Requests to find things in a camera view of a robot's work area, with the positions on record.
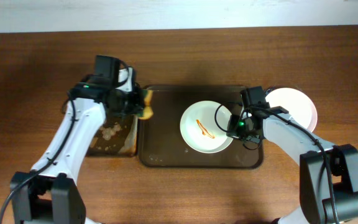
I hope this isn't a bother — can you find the yellow green sponge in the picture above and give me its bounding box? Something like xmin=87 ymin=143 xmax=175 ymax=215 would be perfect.
xmin=137 ymin=89 xmax=154 ymax=120

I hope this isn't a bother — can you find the white plate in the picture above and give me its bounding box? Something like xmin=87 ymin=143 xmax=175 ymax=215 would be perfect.
xmin=180 ymin=101 xmax=233 ymax=154
xmin=265 ymin=88 xmax=318 ymax=132

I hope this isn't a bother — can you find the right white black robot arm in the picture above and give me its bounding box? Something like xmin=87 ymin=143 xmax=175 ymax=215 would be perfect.
xmin=226 ymin=86 xmax=358 ymax=223

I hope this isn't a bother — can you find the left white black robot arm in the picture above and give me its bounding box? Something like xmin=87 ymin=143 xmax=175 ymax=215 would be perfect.
xmin=0 ymin=55 xmax=148 ymax=223

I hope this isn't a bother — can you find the small tray with soapy water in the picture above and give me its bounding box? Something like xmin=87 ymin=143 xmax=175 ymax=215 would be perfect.
xmin=86 ymin=116 xmax=138 ymax=157

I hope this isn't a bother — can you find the large brown serving tray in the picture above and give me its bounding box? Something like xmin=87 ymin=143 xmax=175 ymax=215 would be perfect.
xmin=137 ymin=85 xmax=264 ymax=169

